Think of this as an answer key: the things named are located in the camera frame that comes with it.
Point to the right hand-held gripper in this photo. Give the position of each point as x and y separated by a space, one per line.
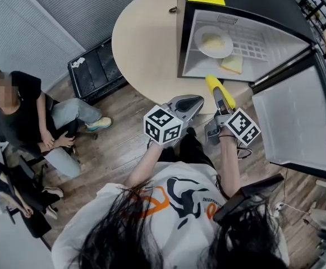
242 126

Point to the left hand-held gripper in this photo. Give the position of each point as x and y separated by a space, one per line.
162 122

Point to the person's left forearm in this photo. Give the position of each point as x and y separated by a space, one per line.
147 162

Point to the person's right forearm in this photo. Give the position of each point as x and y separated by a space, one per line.
231 167

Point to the bread slice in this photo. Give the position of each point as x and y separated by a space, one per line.
233 64

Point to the person's black trousers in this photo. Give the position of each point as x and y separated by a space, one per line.
192 148

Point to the white plate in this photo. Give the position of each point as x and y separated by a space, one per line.
202 48

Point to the person's white printed shirt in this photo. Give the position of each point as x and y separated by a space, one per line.
179 175

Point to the pale yellow food portion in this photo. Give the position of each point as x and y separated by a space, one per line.
213 40

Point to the black perforated crate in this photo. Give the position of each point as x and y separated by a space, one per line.
95 71

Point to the small brown object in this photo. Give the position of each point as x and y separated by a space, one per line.
173 9

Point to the black head camera mount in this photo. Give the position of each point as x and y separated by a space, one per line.
237 199

